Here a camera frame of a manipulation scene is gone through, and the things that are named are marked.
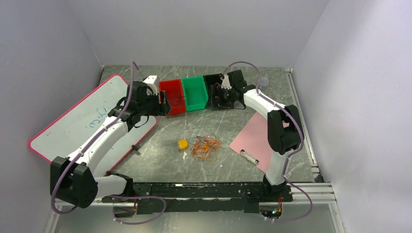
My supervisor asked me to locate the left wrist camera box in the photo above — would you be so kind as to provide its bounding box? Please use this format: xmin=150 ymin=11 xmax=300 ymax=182
xmin=143 ymin=75 xmax=159 ymax=95

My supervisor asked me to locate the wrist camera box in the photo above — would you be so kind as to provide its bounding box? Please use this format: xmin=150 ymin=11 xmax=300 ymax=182
xmin=221 ymin=74 xmax=232 ymax=90
xmin=143 ymin=75 xmax=159 ymax=95

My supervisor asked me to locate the pink clipboard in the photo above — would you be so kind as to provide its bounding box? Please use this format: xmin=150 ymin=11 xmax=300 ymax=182
xmin=229 ymin=113 xmax=285 ymax=174

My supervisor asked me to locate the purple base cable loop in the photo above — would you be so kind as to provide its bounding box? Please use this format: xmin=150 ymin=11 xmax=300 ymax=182
xmin=112 ymin=195 xmax=167 ymax=226

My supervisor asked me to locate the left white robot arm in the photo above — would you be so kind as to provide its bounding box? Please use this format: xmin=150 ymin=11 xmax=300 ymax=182
xmin=50 ymin=80 xmax=171 ymax=211

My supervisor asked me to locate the orange cable bundle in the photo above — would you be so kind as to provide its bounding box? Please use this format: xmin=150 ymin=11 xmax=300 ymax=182
xmin=189 ymin=134 xmax=223 ymax=163

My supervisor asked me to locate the black plastic bin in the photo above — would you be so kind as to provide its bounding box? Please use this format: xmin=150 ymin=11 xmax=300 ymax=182
xmin=203 ymin=73 xmax=225 ymax=110

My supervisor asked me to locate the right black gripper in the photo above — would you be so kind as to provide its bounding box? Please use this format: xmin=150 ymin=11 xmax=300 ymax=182
xmin=205 ymin=84 xmax=236 ymax=110

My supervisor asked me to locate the green plastic bin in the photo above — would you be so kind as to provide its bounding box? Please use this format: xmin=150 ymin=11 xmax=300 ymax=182
xmin=181 ymin=76 xmax=208 ymax=112

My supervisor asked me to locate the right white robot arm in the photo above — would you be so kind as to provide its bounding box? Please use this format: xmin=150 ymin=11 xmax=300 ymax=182
xmin=204 ymin=70 xmax=304 ymax=201

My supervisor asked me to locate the yellow cube block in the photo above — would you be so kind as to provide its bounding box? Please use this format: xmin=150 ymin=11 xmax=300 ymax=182
xmin=177 ymin=139 xmax=189 ymax=151

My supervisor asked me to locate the thin purple cable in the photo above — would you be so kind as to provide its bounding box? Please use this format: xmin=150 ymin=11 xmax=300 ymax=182
xmin=170 ymin=91 xmax=184 ymax=107

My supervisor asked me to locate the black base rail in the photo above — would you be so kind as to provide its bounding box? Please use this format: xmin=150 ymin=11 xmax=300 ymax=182
xmin=102 ymin=182 xmax=293 ymax=215

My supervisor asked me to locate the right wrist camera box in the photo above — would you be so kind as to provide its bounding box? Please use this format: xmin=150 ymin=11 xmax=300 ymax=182
xmin=221 ymin=74 xmax=232 ymax=90

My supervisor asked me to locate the red plastic bin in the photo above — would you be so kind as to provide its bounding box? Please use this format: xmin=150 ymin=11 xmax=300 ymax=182
xmin=159 ymin=79 xmax=186 ymax=115

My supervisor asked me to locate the pink framed whiteboard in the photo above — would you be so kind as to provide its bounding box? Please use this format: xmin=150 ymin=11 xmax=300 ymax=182
xmin=28 ymin=74 xmax=157 ymax=176

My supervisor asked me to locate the small clear jar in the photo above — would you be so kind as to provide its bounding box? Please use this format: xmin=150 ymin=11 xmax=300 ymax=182
xmin=259 ymin=77 xmax=269 ymax=88

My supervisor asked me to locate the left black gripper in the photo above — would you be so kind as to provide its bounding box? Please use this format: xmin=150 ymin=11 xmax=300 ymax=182
xmin=138 ymin=90 xmax=171 ymax=116

